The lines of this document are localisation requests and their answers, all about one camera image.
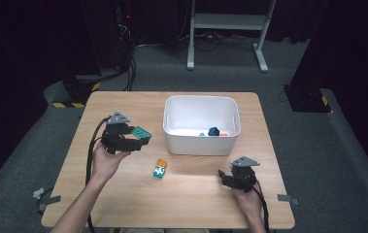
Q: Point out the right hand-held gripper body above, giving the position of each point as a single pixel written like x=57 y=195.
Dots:
x=243 y=176

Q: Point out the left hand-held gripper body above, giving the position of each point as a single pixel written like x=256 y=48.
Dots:
x=113 y=136

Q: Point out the mint green toy brick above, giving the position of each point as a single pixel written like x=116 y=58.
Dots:
x=141 y=132

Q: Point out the white plastic bin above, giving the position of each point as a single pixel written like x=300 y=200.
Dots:
x=201 y=113

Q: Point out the person's right hand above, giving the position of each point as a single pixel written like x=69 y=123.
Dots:
x=248 y=204

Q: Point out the person's left hand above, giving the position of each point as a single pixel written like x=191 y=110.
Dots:
x=107 y=165

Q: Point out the orange toy block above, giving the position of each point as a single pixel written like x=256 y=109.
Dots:
x=161 y=163

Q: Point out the teal and white toy block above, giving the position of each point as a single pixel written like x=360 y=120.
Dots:
x=159 y=172

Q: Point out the red toy block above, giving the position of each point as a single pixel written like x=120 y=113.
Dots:
x=223 y=134

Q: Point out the dark blue toy block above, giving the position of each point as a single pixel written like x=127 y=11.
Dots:
x=214 y=131

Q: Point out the small teal toy block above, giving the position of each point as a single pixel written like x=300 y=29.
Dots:
x=202 y=134

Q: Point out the grey tape piece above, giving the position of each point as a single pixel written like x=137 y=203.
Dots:
x=288 y=199
x=50 y=201

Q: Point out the yellow and black striped strip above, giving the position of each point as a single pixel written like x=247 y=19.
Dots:
x=68 y=105

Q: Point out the black stand base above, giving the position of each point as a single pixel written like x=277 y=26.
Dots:
x=307 y=100
x=79 y=89

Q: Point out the white metal stand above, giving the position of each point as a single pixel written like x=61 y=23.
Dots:
x=227 y=21

